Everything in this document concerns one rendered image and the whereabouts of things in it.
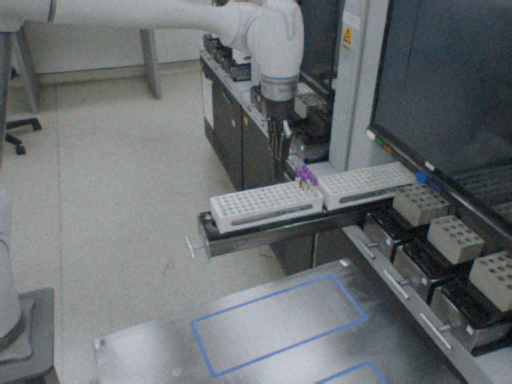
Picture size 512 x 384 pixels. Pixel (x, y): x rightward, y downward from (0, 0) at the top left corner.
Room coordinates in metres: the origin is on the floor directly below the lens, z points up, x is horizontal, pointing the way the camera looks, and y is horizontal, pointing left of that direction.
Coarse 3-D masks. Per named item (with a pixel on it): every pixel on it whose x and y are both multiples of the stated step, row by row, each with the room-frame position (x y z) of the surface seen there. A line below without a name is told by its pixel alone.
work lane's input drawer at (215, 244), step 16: (352, 208) 1.11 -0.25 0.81; (368, 208) 1.12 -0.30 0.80; (208, 224) 1.01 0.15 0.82; (272, 224) 1.02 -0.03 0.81; (288, 224) 1.04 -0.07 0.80; (304, 224) 1.04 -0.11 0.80; (320, 224) 1.06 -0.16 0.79; (336, 224) 1.08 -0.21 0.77; (352, 224) 1.10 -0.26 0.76; (208, 240) 0.96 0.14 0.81; (224, 240) 0.96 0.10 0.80; (240, 240) 0.98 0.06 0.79; (256, 240) 0.99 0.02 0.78; (272, 240) 1.01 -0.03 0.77; (192, 256) 0.96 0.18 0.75; (208, 256) 0.96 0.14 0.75
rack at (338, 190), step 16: (336, 176) 1.19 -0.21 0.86; (352, 176) 1.20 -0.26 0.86; (368, 176) 1.19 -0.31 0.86; (384, 176) 1.19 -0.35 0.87; (400, 176) 1.20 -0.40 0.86; (320, 192) 1.14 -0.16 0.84; (336, 192) 1.11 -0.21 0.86; (352, 192) 1.11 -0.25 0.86; (368, 192) 1.19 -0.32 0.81; (384, 192) 1.18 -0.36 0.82
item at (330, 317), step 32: (256, 288) 0.78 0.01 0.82; (288, 288) 0.78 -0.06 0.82; (320, 288) 0.78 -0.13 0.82; (352, 288) 0.78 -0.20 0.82; (160, 320) 0.68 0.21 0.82; (192, 320) 0.68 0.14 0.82; (224, 320) 0.68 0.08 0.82; (256, 320) 0.68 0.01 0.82; (288, 320) 0.69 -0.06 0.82; (320, 320) 0.69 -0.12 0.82; (352, 320) 0.69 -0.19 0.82; (384, 320) 0.69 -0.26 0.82; (96, 352) 0.60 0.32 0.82; (128, 352) 0.60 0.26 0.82; (160, 352) 0.60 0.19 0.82; (192, 352) 0.60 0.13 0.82; (224, 352) 0.60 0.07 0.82; (256, 352) 0.61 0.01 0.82; (288, 352) 0.61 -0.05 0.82; (320, 352) 0.61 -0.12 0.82; (352, 352) 0.61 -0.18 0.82; (384, 352) 0.61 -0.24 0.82; (416, 352) 0.61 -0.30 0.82
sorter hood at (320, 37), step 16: (304, 0) 1.73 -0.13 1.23; (320, 0) 1.62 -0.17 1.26; (336, 0) 1.51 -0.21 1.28; (304, 16) 1.73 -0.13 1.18; (320, 16) 1.61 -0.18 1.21; (336, 16) 1.50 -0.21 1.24; (304, 32) 1.72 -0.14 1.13; (320, 32) 1.60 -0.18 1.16; (336, 32) 1.50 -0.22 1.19; (304, 48) 1.71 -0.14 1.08; (320, 48) 1.59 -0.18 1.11; (304, 64) 1.70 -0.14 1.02; (320, 64) 1.58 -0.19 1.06; (304, 80) 1.67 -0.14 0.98; (320, 80) 1.58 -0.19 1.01; (320, 96) 1.54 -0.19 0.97
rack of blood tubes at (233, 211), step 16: (240, 192) 1.10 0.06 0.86; (256, 192) 1.11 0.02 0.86; (272, 192) 1.11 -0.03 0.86; (288, 192) 1.10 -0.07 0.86; (304, 192) 1.10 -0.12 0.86; (224, 208) 1.02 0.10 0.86; (240, 208) 1.02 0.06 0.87; (256, 208) 1.02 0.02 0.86; (272, 208) 1.03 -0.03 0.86; (288, 208) 1.04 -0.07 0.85; (304, 208) 1.08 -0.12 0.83; (320, 208) 1.08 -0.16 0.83; (224, 224) 0.98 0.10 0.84; (240, 224) 1.03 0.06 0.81; (256, 224) 1.01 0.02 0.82
